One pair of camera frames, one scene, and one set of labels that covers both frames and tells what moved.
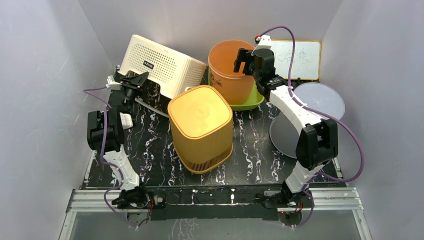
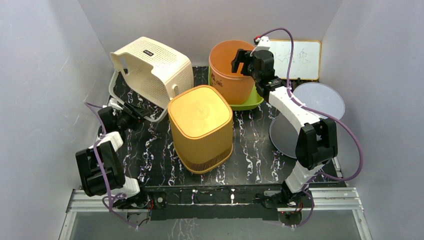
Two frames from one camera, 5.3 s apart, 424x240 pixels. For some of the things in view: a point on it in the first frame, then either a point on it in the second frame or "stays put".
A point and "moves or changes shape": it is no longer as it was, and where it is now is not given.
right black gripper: x=242 y=57 stays put
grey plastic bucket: x=322 y=98 stays put
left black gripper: x=134 y=83 to x=138 y=115
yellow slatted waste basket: x=201 y=124 stays put
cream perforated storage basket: x=169 y=71 moves or changes shape
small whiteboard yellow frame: x=307 y=58 stays put
